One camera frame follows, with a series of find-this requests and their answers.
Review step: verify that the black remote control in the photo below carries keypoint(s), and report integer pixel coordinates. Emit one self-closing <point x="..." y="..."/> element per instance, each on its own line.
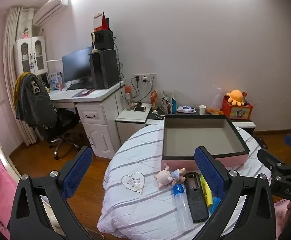
<point x="196" y="200"/>

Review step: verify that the white computer desk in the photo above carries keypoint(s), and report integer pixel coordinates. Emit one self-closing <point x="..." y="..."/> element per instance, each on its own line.
<point x="95" y="130"/>

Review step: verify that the white paper cup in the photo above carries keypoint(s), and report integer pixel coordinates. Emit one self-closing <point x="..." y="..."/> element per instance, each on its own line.
<point x="202" y="110"/>

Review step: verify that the small doll figure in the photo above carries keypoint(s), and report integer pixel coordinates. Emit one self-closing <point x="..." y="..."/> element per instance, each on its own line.
<point x="25" y="33"/>

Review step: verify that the orange octopus plush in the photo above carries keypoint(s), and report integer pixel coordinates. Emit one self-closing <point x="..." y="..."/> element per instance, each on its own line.
<point x="235" y="96"/>

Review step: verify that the purple mouse pad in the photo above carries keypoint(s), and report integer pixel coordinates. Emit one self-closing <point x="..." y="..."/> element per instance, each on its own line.
<point x="83" y="93"/>

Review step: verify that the grey jacket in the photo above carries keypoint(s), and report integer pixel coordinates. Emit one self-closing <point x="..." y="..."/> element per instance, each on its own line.
<point x="33" y="100"/>

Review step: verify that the red desk calendar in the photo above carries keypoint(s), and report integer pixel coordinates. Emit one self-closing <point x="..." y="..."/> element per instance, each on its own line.
<point x="103" y="22"/>

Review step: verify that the red cartoon box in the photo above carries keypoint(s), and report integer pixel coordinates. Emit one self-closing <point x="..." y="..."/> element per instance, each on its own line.
<point x="238" y="111"/>

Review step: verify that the white glass-door cabinet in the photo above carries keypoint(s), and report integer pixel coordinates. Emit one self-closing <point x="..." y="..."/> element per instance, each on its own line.
<point x="39" y="52"/>

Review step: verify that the black speaker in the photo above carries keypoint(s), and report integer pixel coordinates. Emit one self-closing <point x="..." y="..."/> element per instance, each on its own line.
<point x="103" y="40"/>

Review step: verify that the black-topped low cabinet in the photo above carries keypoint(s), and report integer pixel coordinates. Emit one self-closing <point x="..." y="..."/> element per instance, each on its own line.
<point x="245" y="124"/>

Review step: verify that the white wall socket strip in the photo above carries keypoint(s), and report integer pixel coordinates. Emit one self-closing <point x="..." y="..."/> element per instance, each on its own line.
<point x="145" y="77"/>

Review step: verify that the clear bottle with blue cap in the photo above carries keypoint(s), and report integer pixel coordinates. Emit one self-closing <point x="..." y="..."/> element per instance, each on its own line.
<point x="183" y="205"/>

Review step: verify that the small black device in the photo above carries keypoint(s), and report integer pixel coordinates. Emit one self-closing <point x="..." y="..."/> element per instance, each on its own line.
<point x="140" y="108"/>

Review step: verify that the pink pig plush doll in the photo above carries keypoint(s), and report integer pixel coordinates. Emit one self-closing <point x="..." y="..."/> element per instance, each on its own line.
<point x="166" y="176"/>

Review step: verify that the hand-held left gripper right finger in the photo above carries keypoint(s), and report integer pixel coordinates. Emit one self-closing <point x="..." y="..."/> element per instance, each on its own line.
<point x="208" y="172"/>

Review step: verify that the white air conditioner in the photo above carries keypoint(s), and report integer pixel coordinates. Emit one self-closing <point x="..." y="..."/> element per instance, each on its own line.
<point x="49" y="8"/>

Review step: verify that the wet wipes pack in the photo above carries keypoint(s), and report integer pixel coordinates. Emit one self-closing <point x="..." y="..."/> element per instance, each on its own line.
<point x="186" y="109"/>

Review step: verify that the blue snack bag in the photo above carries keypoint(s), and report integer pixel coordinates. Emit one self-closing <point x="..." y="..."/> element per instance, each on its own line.
<point x="174" y="105"/>

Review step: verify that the pink storage box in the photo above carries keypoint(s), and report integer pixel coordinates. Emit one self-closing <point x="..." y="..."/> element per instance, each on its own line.
<point x="200" y="140"/>

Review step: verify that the blue and white box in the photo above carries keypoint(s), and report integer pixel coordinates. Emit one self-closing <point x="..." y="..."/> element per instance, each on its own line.
<point x="55" y="80"/>

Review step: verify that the black computer tower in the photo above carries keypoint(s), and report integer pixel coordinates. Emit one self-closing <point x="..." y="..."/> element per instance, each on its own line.
<point x="103" y="70"/>

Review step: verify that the yellow highlighter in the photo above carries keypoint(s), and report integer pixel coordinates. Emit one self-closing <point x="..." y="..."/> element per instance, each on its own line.
<point x="206" y="192"/>

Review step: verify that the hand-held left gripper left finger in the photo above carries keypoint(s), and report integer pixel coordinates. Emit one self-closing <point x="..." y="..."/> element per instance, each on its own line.
<point x="76" y="173"/>

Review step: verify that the yellow cloth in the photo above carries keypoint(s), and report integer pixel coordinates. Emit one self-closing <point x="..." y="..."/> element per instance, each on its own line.
<point x="16" y="90"/>

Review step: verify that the orange-capped clear bottle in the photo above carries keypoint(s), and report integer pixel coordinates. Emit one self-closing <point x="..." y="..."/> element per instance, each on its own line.
<point x="128" y="97"/>

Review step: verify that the white snack bag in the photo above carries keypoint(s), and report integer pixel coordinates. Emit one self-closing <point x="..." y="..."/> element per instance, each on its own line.
<point x="166" y="102"/>

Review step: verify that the black keyboard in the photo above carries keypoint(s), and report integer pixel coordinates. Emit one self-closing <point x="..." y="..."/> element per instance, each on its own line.
<point x="75" y="86"/>

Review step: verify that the plastic bag of oranges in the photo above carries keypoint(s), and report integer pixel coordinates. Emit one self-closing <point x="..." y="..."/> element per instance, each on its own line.
<point x="215" y="105"/>

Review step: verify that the beige curtain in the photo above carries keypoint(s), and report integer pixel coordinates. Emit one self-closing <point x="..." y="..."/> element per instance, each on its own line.
<point x="10" y="55"/>

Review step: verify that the black office chair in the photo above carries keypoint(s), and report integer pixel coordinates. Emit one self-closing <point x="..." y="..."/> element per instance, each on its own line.
<point x="63" y="121"/>

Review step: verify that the black computer monitor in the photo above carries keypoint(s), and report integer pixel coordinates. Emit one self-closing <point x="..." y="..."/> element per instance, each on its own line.
<point x="76" y="63"/>

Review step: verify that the white nightstand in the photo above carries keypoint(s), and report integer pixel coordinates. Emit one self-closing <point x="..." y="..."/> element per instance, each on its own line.
<point x="130" y="120"/>

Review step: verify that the blue highlighter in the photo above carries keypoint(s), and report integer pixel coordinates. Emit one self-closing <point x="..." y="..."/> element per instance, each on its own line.
<point x="215" y="203"/>

